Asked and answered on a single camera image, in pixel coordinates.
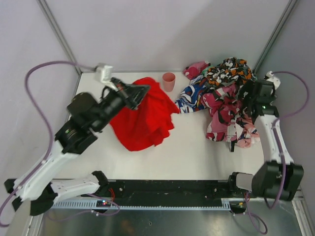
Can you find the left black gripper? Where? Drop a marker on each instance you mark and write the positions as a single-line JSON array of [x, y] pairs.
[[127, 94]]

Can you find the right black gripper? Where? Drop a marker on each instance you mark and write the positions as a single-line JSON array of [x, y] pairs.
[[249, 97]]

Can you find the orange black camouflage cloth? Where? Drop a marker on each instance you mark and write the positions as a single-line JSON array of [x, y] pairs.
[[230, 71]]

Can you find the red cloth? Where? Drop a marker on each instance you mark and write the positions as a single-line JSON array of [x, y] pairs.
[[150, 124]]

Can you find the light pink camouflage cloth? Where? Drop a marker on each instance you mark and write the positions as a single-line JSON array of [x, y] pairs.
[[230, 123]]

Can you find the blue white patterned cloth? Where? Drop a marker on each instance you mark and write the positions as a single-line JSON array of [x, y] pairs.
[[189, 99]]

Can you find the mint green cloth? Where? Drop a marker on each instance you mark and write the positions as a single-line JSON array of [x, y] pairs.
[[205, 72]]

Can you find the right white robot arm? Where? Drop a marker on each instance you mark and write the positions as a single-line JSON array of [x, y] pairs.
[[279, 177]]

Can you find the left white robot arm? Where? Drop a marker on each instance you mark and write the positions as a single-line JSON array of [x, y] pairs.
[[88, 116]]

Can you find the pink plastic cup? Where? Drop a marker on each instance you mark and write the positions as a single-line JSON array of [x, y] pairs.
[[168, 81]]

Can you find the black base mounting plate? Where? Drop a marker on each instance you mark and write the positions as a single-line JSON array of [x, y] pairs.
[[173, 193]]

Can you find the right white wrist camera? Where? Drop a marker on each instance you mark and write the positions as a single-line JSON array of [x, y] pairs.
[[269, 76]]

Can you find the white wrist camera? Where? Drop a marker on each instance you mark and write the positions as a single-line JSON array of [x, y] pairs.
[[103, 74], [269, 76]]

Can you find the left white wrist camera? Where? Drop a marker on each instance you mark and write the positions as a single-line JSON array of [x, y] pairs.
[[103, 74]]

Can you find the right aluminium frame post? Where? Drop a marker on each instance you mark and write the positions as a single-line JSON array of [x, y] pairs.
[[276, 32]]

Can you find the aluminium frame post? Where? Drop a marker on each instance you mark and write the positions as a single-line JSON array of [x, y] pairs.
[[47, 12], [276, 32]]

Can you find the grey cable duct rail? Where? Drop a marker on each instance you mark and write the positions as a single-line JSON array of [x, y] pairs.
[[97, 204]]

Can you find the left aluminium frame post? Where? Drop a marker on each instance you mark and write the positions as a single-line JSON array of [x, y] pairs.
[[47, 12]]

